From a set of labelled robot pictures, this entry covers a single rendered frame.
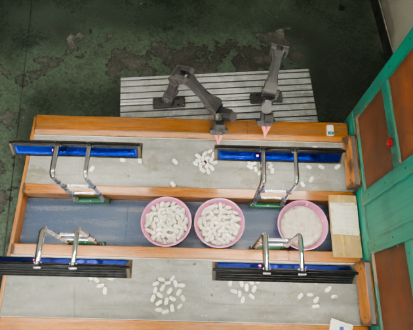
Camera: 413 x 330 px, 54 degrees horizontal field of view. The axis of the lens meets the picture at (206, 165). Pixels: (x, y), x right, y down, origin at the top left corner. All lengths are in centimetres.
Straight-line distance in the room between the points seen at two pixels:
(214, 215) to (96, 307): 74
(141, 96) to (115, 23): 136
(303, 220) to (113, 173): 107
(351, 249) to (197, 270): 79
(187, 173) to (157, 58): 151
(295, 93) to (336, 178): 61
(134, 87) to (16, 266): 127
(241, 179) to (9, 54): 240
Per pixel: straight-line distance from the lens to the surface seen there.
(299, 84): 267
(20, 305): 231
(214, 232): 217
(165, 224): 218
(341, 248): 223
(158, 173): 227
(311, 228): 225
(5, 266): 196
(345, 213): 228
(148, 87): 260
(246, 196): 220
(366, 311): 217
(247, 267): 179
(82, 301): 221
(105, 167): 233
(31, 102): 356
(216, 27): 372
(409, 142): 186
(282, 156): 197
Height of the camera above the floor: 287
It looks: 69 degrees down
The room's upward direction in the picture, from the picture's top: 2 degrees clockwise
